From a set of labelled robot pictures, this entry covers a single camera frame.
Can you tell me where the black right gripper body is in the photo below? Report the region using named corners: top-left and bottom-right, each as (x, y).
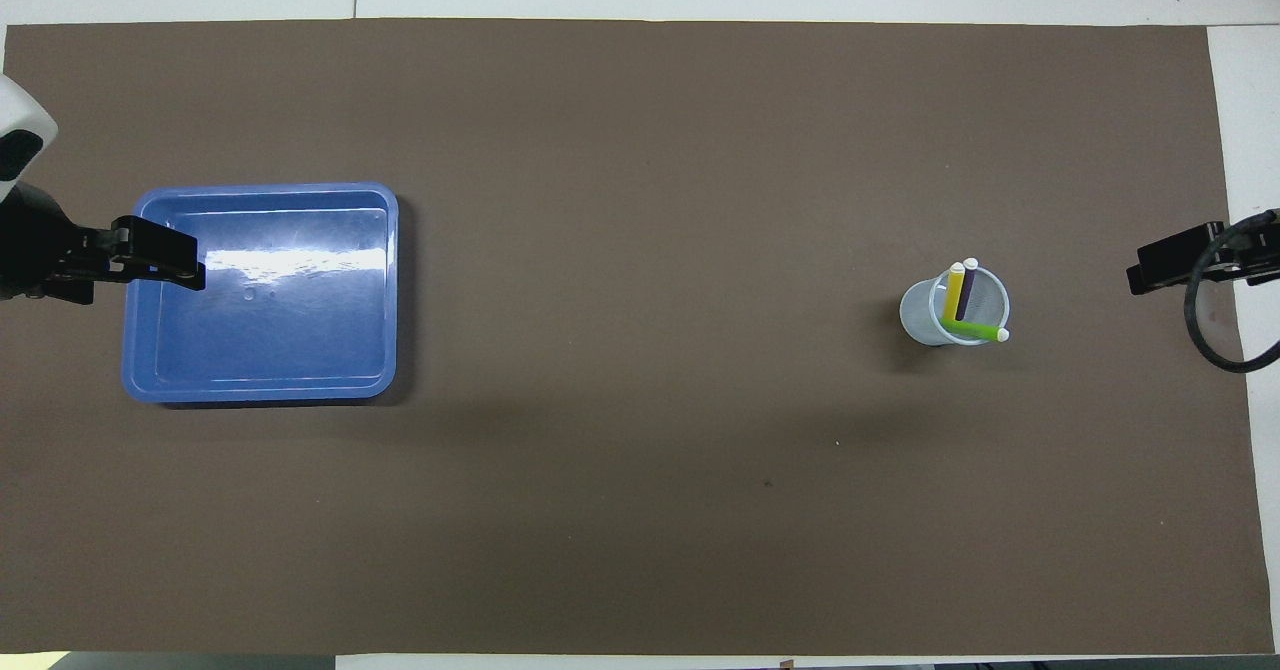
top-left (1212, 208), bottom-right (1280, 286)

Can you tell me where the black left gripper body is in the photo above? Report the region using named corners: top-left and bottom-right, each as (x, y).
top-left (0, 182), bottom-right (116, 306)

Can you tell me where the green pen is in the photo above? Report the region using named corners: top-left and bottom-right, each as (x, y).
top-left (940, 316), bottom-right (1011, 343)

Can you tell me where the blue plastic tray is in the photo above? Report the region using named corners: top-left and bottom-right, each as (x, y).
top-left (121, 182), bottom-right (400, 406)

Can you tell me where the translucent plastic cup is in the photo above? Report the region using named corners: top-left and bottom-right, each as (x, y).
top-left (899, 263), bottom-right (1012, 348)

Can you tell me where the brown table mat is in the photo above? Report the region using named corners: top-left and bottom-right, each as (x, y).
top-left (0, 18), bottom-right (1276, 656)

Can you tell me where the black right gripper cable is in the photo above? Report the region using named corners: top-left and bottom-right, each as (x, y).
top-left (1183, 208), bottom-right (1280, 375)

